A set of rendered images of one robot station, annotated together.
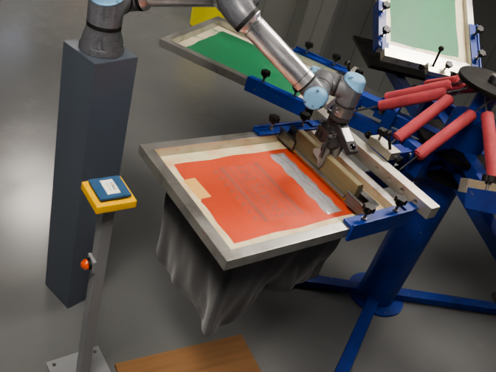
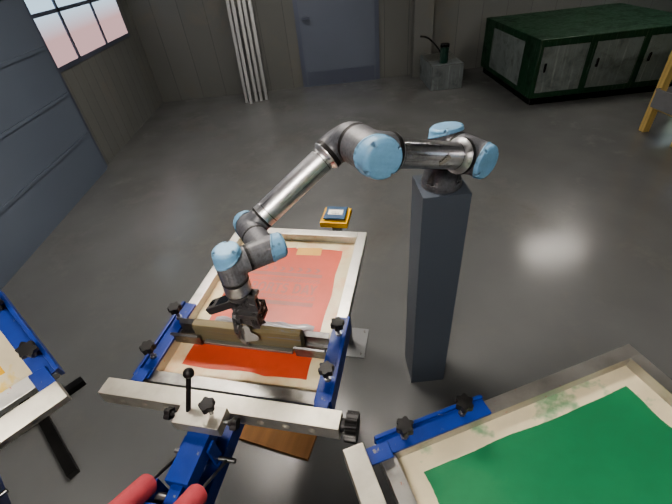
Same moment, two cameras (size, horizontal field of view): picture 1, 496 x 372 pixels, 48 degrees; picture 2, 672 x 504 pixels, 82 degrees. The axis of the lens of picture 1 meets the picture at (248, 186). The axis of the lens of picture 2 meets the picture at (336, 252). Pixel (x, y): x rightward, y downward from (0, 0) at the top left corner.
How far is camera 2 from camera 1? 2.65 m
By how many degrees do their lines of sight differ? 101
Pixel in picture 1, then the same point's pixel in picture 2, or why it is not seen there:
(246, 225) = not seen: hidden behind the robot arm
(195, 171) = (326, 259)
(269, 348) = (280, 479)
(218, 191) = (297, 261)
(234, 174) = (307, 280)
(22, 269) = (455, 346)
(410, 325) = not seen: outside the picture
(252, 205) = (269, 271)
